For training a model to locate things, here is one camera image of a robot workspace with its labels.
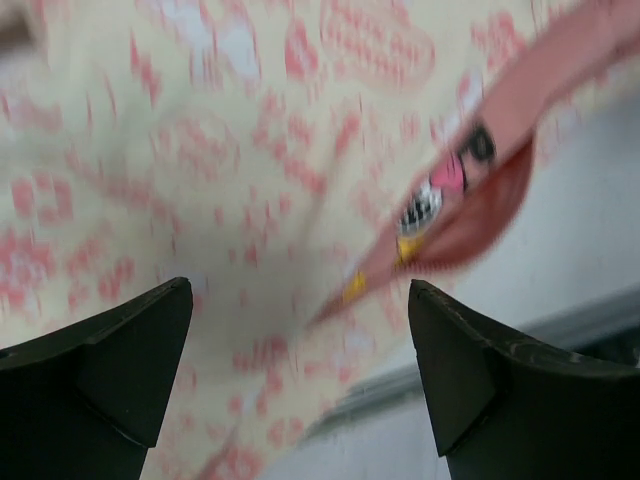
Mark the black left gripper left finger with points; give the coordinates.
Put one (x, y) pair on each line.
(88, 401)

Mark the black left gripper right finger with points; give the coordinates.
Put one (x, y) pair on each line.
(505, 405)

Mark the pink cream printed hooded jacket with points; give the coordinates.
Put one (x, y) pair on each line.
(296, 160)

